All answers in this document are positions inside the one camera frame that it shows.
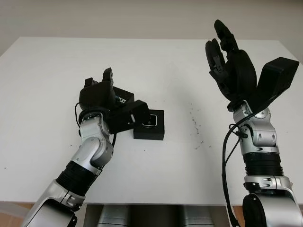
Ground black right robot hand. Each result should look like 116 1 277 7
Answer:
205 19 258 112

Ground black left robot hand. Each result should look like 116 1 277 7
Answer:
79 68 116 112

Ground black printed box lid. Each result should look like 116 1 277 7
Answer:
112 86 135 111

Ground small silver camera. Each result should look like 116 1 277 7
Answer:
141 114 158 128

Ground black box base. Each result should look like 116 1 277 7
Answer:
133 109 166 140

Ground grey robot torso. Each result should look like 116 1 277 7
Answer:
98 205 214 227

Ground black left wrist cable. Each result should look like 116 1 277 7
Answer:
74 103 117 148

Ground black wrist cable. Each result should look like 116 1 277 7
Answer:
74 103 117 148
221 111 251 227

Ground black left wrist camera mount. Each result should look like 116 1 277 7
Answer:
105 100 150 134

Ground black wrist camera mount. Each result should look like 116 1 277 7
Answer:
105 100 150 134
245 56 300 114

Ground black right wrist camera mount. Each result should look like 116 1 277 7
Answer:
245 56 300 114

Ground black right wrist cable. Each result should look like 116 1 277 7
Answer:
221 111 251 227

